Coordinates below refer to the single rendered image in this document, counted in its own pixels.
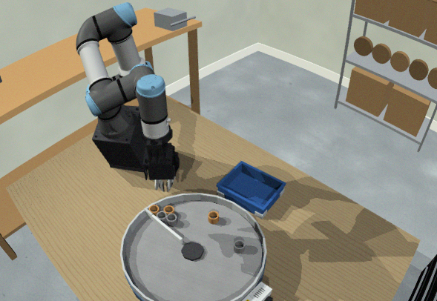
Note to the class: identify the blue crate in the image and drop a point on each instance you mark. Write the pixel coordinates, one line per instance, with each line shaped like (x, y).
(250, 186)

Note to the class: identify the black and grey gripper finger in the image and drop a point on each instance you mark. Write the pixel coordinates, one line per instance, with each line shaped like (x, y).
(159, 183)
(176, 164)

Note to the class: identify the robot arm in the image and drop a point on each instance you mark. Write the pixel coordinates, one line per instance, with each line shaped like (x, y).
(105, 93)

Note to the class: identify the grey metal sleeve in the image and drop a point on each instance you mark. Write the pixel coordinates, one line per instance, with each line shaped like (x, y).
(171, 216)
(162, 214)
(239, 250)

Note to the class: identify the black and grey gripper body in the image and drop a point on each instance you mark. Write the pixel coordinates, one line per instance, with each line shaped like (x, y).
(160, 156)

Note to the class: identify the bronze bushing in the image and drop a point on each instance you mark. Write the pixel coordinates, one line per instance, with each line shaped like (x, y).
(213, 214)
(169, 208)
(154, 208)

